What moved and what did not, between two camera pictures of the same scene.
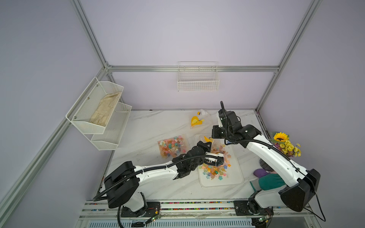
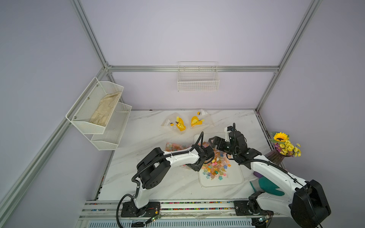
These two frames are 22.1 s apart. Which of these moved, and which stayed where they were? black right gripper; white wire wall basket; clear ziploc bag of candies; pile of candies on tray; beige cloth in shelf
Moved: black right gripper
Stayed: clear ziploc bag of candies; pile of candies on tray; white wire wall basket; beige cloth in shelf
